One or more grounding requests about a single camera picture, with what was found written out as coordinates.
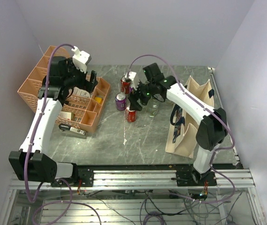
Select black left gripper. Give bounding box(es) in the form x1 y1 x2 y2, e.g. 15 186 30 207
64 58 98 93

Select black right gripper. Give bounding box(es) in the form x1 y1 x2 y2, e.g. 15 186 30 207
127 78 155 111

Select red cola can front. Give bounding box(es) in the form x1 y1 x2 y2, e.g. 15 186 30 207
125 104 136 122

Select red cola can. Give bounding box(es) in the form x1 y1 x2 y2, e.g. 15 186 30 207
120 75 131 95
125 104 136 122

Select purple Fanta can front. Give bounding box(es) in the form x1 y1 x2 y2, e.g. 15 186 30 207
115 92 126 111

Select clear Chang bottle front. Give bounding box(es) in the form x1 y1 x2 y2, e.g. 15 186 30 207
147 97 159 117

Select cream canvas tote bag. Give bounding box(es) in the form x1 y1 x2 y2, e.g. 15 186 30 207
165 77 215 158

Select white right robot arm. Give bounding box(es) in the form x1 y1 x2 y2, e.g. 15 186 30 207
125 63 227 186

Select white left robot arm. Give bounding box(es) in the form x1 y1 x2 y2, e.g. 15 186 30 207
8 56 98 186

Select yellow sticky note block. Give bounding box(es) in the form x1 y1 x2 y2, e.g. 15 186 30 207
94 96 103 104

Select white oval blister pack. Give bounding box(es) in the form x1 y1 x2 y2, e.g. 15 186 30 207
73 87 90 98

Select red cola can rear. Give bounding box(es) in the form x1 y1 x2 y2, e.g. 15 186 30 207
120 75 131 95

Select pink plastic file organizer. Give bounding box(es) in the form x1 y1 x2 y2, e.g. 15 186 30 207
17 45 111 133

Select white box front slot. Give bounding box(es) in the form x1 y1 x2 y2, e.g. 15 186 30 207
59 111 74 120

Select black grey stapler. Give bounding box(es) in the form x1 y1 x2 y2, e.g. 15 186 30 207
59 123 87 139

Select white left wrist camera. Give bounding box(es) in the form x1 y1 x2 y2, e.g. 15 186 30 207
71 46 91 73

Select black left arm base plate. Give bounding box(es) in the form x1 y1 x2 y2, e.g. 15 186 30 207
78 168 94 188

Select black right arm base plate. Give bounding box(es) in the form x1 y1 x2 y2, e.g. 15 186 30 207
171 169 217 187

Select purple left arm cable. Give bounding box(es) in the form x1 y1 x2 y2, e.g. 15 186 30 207
23 43 101 225

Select aluminium mounting rail frame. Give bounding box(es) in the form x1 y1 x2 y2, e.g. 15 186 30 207
0 165 267 225

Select loose cables under frame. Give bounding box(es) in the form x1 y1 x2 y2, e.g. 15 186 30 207
60 185 242 225

